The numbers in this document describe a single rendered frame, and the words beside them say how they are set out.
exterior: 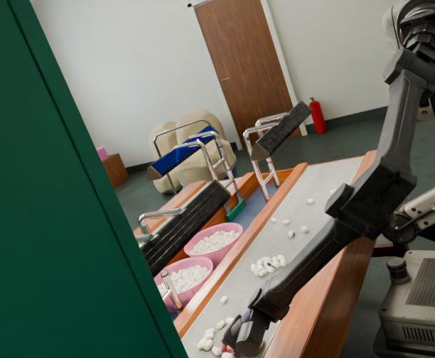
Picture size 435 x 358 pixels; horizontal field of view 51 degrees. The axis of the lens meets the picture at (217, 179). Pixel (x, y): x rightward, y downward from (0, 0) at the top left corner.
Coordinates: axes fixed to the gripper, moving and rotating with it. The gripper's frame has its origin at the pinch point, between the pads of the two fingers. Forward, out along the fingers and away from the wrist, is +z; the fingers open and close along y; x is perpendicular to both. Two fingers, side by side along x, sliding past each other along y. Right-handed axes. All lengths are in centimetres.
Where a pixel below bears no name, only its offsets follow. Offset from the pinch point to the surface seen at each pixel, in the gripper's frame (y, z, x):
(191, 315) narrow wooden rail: -13.4, 13.8, -13.2
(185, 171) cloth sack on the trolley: -270, 164, -105
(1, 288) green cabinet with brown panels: 60, -59, -30
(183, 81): -480, 196, -228
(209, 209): -24.7, -15.4, -28.4
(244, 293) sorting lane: -28.0, 5.8, -3.7
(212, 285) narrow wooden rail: -28.9, 13.7, -13.5
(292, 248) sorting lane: -54, -1, 1
